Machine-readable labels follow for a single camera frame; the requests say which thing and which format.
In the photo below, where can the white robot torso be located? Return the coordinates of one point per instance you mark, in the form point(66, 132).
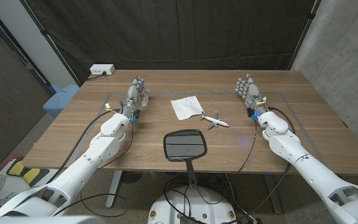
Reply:
point(42, 220)

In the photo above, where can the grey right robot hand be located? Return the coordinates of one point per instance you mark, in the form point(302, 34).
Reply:
point(253, 96)

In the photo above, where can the black backdrop curtain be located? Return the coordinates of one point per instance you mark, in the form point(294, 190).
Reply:
point(166, 31)

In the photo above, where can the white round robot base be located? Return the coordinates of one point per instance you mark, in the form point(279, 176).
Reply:
point(197, 208)

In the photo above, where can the white toy plane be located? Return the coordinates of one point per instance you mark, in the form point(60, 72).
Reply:
point(216, 121)

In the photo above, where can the light blue bin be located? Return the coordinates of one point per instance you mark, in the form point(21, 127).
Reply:
point(59, 101)

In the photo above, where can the white power strip box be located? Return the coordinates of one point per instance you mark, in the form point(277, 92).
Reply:
point(102, 69)

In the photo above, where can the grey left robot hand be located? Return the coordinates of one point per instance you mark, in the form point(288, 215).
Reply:
point(134, 98)

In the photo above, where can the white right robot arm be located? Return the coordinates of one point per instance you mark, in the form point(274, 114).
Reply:
point(309, 174)

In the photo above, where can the black backdrop stand pole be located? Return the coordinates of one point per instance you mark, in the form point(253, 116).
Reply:
point(304, 31)
point(51, 46)

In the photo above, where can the white tissue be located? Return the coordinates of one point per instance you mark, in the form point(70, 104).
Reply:
point(185, 107)

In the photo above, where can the grey table leg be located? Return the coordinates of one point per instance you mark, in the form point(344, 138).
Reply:
point(114, 186)
point(273, 196)

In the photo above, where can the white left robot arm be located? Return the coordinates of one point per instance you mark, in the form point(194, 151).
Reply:
point(82, 168)

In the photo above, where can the grey tape outline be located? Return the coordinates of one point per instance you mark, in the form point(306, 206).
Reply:
point(213, 92)

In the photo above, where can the black hand mirror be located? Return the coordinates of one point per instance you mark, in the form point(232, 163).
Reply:
point(185, 146)

